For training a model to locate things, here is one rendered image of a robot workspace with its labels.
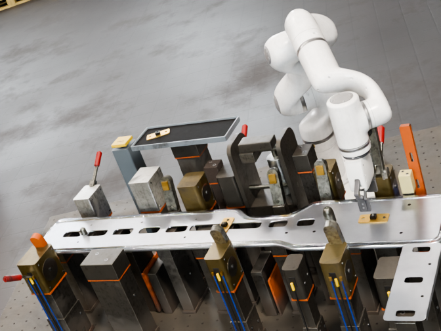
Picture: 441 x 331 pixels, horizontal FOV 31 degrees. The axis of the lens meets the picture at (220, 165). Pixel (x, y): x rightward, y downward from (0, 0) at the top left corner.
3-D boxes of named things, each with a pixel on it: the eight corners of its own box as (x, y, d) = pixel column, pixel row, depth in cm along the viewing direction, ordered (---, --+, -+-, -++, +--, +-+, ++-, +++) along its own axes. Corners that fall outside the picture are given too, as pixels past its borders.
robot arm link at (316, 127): (298, 133, 294) (280, 78, 282) (345, 115, 294) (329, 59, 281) (306, 148, 284) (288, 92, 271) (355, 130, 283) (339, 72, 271)
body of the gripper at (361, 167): (346, 138, 216) (355, 173, 222) (336, 159, 209) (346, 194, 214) (372, 136, 213) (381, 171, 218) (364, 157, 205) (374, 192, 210)
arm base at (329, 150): (304, 167, 308) (292, 128, 299) (353, 155, 304) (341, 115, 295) (306, 196, 292) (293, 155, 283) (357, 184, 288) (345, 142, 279)
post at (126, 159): (152, 249, 303) (109, 151, 283) (160, 237, 309) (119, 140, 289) (169, 249, 300) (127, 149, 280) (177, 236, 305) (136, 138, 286)
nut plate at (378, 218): (357, 223, 222) (356, 220, 221) (360, 215, 225) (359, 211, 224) (387, 222, 218) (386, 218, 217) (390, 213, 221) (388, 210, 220)
